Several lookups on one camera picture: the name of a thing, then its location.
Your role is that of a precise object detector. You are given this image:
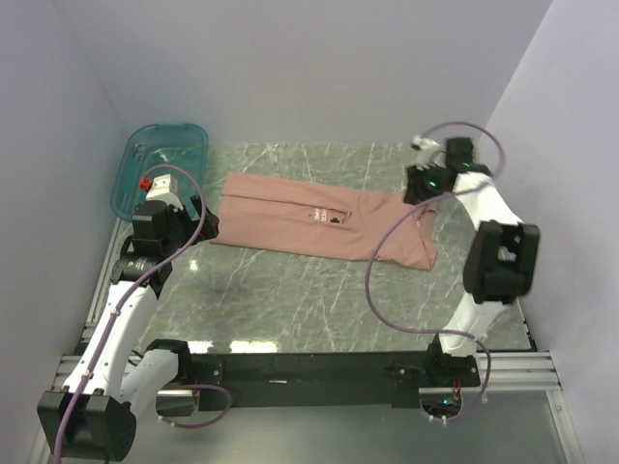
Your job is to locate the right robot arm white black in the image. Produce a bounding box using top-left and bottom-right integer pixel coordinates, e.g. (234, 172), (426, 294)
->
(403, 135), (541, 386)

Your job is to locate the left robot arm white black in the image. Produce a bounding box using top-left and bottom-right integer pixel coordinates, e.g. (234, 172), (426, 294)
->
(37, 192), (219, 463)

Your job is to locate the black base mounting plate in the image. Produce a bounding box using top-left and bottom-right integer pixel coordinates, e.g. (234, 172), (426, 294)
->
(166, 348), (487, 412)

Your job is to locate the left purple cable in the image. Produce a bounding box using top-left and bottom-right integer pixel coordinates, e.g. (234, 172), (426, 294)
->
(51, 163), (234, 464)

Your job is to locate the purple cable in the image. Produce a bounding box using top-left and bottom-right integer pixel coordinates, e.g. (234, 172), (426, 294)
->
(51, 163), (234, 464)
(365, 120), (507, 422)

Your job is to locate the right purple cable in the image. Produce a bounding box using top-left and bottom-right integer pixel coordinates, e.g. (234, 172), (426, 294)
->
(365, 120), (507, 422)

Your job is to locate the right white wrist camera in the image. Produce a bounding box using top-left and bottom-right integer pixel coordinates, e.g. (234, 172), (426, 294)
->
(410, 135), (443, 169)

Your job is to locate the pink printed t shirt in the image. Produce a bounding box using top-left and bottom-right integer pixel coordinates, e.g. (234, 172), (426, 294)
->
(214, 172), (437, 271)

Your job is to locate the teal plastic bin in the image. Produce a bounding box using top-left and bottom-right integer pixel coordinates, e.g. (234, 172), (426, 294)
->
(110, 124), (209, 221)

